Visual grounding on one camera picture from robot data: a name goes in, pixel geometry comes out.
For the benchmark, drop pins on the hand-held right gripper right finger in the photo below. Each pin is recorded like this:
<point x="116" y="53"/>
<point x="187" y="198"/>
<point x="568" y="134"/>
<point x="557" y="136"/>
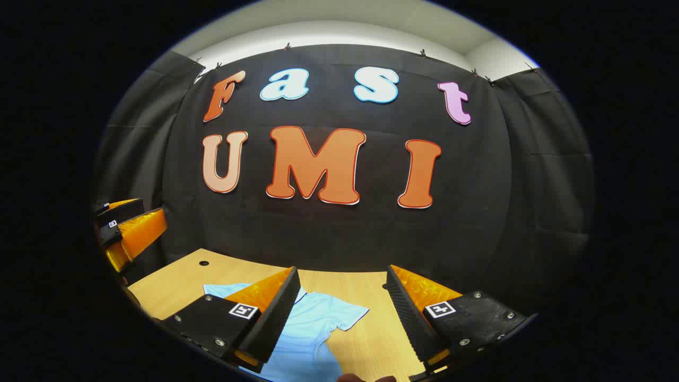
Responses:
<point x="406" y="313"/>

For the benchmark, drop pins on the light blue T-shirt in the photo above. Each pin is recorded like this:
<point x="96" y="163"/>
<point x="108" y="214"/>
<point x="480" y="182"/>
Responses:
<point x="307" y="331"/>

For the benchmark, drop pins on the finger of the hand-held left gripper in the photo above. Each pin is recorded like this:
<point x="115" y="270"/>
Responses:
<point x="124" y="208"/>
<point x="140" y="233"/>

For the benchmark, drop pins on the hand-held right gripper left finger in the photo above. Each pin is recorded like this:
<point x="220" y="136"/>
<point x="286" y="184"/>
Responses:
<point x="281" y="313"/>

